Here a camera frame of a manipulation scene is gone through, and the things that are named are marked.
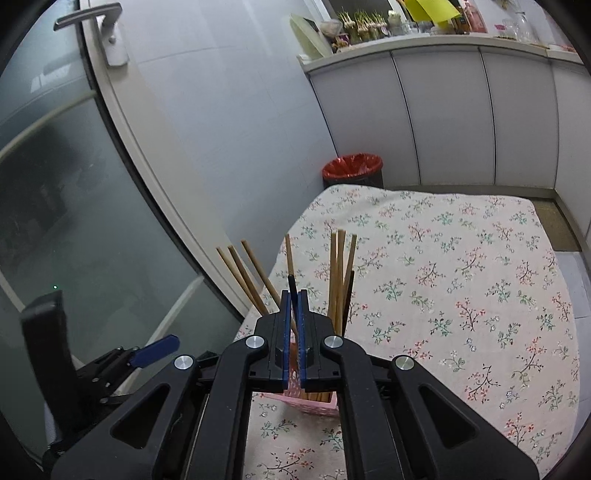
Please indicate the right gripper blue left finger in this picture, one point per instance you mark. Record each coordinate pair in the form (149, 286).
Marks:
(189, 421)

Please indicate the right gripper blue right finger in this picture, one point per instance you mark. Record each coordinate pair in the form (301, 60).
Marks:
(398, 420)

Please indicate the red trash bin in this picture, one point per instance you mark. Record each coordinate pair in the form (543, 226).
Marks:
(357, 169)

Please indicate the pink chopstick holder basket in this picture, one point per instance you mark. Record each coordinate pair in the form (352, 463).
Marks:
(320, 404)

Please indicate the black chopstick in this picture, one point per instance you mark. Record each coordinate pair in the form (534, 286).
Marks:
(293, 289)

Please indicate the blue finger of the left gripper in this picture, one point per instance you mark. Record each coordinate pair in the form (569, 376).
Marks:
(154, 351)

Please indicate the yellow item on counter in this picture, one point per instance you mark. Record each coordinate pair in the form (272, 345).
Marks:
(437, 11)

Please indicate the brown floor mat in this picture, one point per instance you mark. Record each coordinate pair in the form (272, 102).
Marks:
(555, 224)

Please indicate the floral tablecloth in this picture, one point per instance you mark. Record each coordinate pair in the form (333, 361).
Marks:
(467, 285)

